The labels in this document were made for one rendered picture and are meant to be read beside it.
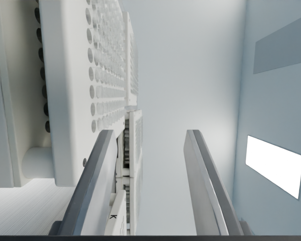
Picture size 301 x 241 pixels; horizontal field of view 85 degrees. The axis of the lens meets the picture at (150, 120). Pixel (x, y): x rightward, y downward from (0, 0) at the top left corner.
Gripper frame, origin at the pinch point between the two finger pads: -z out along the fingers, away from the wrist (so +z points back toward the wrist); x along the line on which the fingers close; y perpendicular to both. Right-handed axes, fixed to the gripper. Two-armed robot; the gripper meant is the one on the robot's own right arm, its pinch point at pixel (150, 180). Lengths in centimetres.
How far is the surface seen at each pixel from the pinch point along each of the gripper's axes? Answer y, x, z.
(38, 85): -0.6, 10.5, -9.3
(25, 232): 11.9, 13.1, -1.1
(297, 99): 109, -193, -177
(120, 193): 29.0, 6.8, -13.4
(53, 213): 15.9, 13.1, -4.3
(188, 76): 144, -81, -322
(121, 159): 42, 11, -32
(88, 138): 3.2, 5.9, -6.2
